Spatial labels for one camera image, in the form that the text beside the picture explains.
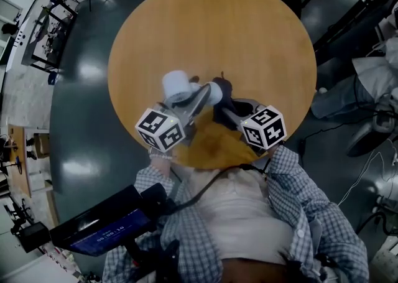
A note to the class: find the person's right forearm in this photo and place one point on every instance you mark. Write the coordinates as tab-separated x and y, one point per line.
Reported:
289	173

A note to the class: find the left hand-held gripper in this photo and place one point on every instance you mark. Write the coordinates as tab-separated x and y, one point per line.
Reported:
154	123

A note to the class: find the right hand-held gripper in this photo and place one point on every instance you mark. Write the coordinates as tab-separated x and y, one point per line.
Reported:
264	127

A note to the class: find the wooden side table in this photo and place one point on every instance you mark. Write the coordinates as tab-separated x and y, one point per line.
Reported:
20	163

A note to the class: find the black box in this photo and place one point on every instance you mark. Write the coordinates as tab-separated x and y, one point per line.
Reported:
34	236

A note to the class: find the black framed workbench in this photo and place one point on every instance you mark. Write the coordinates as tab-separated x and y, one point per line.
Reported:
43	45

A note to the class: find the white console unit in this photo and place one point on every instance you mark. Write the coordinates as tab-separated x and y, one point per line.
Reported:
20	39

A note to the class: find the grey office chair base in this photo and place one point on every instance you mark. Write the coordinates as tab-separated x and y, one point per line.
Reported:
367	138

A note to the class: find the small blue bin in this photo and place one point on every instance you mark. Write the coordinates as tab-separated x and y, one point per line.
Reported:
53	78

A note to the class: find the cardboard box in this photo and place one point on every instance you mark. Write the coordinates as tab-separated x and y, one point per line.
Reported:
41	145

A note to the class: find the person's left forearm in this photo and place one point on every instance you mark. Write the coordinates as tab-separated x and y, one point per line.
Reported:
152	176

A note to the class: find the person's torso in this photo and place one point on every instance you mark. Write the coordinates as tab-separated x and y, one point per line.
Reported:
239	213

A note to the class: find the black monitor with blue screen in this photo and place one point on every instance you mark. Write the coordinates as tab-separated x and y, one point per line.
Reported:
105	232

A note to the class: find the dark cloth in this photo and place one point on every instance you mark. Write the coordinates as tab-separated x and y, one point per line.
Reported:
225	89

